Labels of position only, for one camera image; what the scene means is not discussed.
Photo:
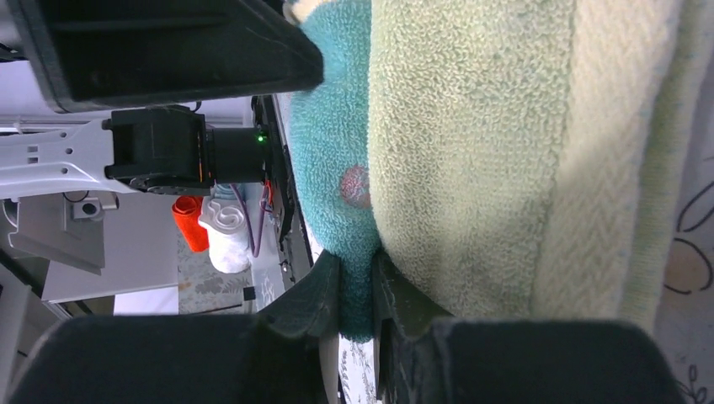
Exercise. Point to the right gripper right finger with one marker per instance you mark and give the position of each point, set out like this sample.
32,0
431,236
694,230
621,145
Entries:
426,355

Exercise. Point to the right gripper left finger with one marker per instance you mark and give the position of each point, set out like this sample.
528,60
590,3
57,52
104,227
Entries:
277,355

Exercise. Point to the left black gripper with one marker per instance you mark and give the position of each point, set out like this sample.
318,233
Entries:
99,55

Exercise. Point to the yellow teal patterned towel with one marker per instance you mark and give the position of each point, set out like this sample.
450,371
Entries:
329,125

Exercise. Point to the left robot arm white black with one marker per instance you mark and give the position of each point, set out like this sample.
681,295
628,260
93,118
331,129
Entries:
160,149

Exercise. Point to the white rolled towel background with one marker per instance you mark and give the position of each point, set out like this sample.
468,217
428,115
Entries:
227,230

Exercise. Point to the orange rolled towel background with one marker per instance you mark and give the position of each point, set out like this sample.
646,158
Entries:
186,212

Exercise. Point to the floral patterned table mat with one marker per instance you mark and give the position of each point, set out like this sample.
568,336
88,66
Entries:
691,279

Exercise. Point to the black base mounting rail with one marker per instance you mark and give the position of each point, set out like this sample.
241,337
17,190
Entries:
294,249

